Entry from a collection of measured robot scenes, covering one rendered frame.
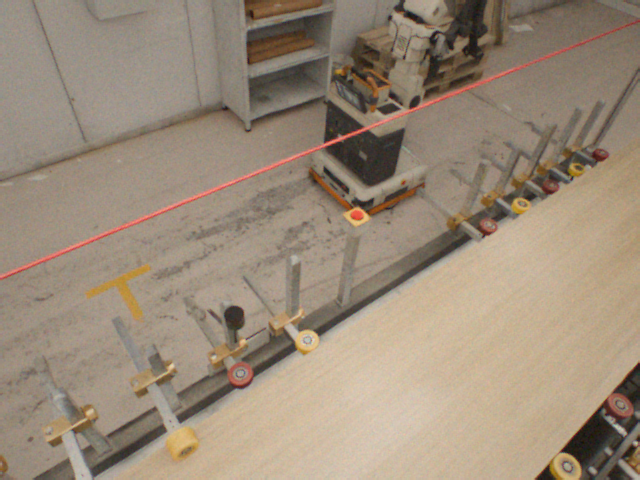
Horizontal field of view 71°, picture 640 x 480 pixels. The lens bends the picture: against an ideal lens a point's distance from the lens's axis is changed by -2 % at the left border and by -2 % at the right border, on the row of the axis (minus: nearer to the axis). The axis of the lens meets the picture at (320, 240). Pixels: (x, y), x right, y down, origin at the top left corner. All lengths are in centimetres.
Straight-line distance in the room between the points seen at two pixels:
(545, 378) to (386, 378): 55
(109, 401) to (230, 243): 120
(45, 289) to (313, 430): 213
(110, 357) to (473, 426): 192
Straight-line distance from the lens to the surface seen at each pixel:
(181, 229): 324
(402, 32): 303
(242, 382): 153
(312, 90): 441
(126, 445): 175
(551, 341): 186
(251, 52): 404
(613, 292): 216
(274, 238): 311
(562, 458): 166
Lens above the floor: 229
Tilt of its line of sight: 47 degrees down
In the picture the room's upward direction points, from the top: 5 degrees clockwise
